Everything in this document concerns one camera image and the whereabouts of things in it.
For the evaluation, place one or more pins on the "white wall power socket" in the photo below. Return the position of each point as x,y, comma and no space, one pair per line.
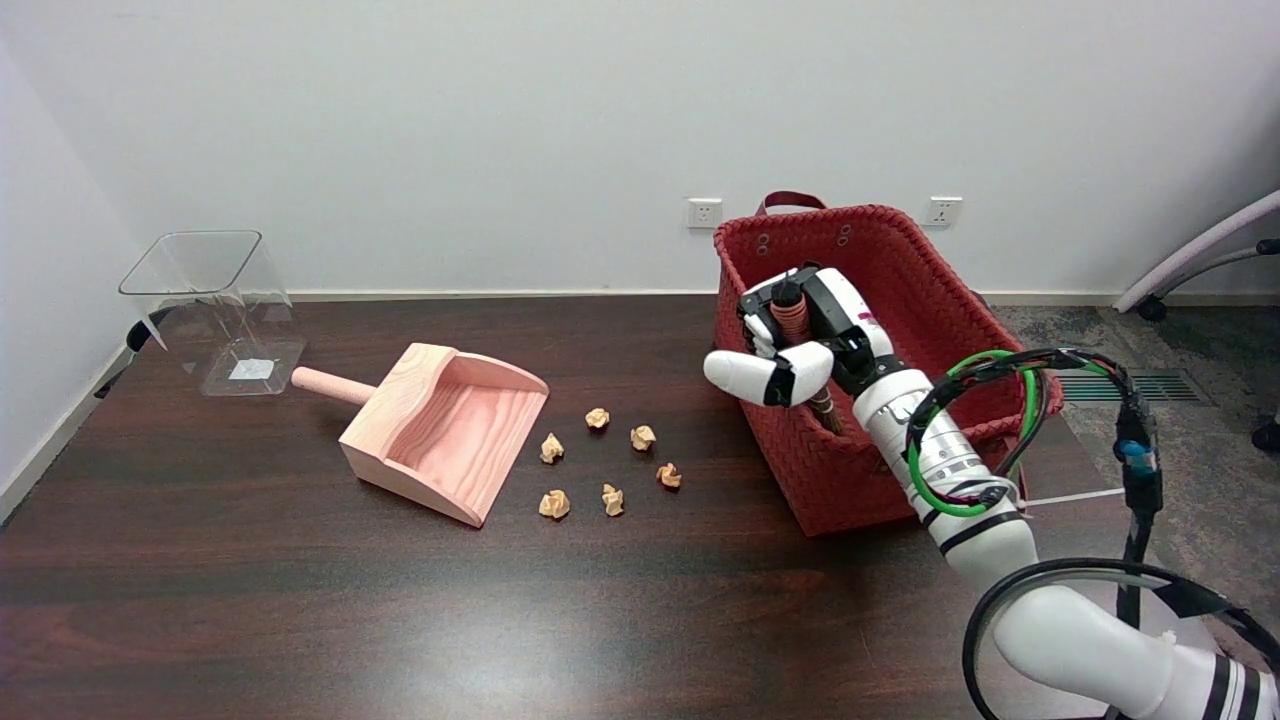
941,211
704,213

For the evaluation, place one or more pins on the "clear plastic bin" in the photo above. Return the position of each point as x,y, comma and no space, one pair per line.
215,310

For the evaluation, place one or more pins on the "grey office chair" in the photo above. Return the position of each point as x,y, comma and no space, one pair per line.
1200,255

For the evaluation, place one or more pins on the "wooden dustpan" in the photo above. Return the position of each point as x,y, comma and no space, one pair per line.
440,425

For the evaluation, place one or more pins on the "crumpled yellow paper ball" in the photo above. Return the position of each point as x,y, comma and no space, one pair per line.
642,437
597,418
551,448
669,475
612,499
554,504

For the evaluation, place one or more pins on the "small brown straw broom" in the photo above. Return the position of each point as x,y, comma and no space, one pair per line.
800,340

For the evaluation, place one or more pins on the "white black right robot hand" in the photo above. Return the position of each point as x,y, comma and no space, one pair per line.
805,345

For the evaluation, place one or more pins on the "red-brown woven basket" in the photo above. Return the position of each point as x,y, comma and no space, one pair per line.
930,330

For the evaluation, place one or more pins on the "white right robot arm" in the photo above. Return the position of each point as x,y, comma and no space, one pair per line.
1000,540

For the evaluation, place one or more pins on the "floor vent grille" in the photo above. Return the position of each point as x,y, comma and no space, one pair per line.
1120,388

